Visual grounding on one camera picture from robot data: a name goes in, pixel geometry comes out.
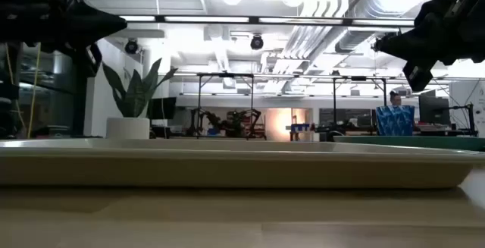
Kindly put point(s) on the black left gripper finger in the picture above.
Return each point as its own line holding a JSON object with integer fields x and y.
{"x": 100, "y": 22}

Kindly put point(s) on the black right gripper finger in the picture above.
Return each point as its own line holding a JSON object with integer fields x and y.
{"x": 401, "y": 43}

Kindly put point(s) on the blue faceted plastic cup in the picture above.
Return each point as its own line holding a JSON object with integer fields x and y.
{"x": 395, "y": 121}

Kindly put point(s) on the teal green plate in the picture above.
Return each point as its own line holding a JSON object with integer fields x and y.
{"x": 417, "y": 142}

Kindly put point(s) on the beige plastic tray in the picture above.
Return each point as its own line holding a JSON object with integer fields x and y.
{"x": 227, "y": 168}

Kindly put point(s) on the black ceiling spot lamp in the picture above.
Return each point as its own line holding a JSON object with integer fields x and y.
{"x": 257, "y": 42}
{"x": 131, "y": 46}

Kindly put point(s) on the person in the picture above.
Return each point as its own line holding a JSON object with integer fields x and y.
{"x": 395, "y": 99}

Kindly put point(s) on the black computer monitor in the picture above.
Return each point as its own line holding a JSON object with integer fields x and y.
{"x": 434, "y": 109}
{"x": 162, "y": 107}

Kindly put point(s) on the white panel board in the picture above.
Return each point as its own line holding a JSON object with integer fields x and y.
{"x": 470, "y": 104}

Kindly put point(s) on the green snake plant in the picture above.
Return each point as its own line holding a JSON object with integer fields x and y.
{"x": 136, "y": 96}

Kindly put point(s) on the white plant pot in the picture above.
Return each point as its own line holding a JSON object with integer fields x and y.
{"x": 128, "y": 127}

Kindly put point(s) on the dark storage box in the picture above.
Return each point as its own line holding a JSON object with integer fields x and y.
{"x": 51, "y": 131}

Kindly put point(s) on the blue storage bins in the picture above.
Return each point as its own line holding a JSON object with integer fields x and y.
{"x": 300, "y": 127}

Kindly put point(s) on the black background robot arms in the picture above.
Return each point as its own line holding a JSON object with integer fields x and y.
{"x": 231, "y": 123}

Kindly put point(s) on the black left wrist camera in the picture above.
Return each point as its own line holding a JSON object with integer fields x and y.
{"x": 93, "y": 59}

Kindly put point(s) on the black metal station frame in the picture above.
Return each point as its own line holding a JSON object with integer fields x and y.
{"x": 359, "y": 78}
{"x": 225, "y": 75}

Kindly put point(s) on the black vertical frame post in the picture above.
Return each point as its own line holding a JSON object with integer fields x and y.
{"x": 80, "y": 100}

